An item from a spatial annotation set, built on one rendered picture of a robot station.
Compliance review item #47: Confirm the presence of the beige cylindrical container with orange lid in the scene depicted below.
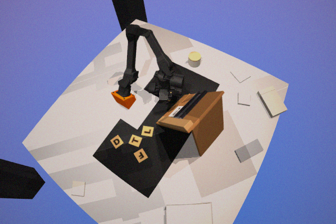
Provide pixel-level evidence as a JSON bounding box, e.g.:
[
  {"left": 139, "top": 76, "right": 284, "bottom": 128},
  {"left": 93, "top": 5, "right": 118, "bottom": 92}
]
[{"left": 188, "top": 52, "right": 201, "bottom": 68}]

